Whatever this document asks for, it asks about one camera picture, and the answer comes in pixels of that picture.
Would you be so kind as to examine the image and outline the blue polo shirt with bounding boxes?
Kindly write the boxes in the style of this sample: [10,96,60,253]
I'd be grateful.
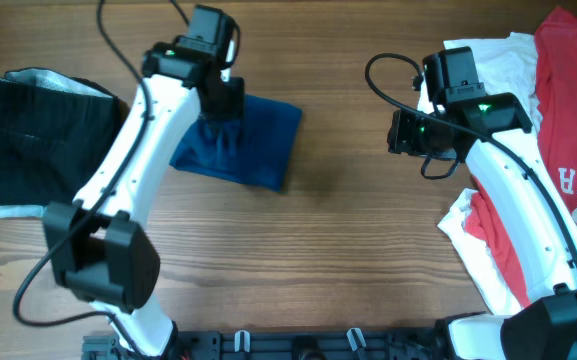
[170,95,302,192]

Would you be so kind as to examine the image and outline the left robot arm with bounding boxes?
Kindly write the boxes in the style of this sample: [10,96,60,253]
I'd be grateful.
[43,5,244,359]

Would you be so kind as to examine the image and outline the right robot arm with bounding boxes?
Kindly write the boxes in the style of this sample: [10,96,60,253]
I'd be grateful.
[388,47,577,359]

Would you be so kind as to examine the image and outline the red printed t-shirt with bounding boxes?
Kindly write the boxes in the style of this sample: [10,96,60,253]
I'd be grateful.
[463,5,577,309]

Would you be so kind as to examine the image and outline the black folded shorts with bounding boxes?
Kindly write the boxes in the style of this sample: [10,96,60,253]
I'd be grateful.
[0,67,129,206]

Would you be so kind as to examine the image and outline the light grey folded garment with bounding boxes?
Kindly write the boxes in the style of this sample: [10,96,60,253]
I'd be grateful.
[0,68,119,219]

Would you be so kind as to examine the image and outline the right black cable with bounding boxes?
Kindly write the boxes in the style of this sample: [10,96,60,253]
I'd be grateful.
[364,52,577,360]

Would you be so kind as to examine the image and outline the black cable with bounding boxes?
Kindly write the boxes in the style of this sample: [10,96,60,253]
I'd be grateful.
[364,52,577,360]
[11,0,192,359]

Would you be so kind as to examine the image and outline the left black cable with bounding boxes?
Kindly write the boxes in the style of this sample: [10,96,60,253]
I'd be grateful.
[11,0,192,359]

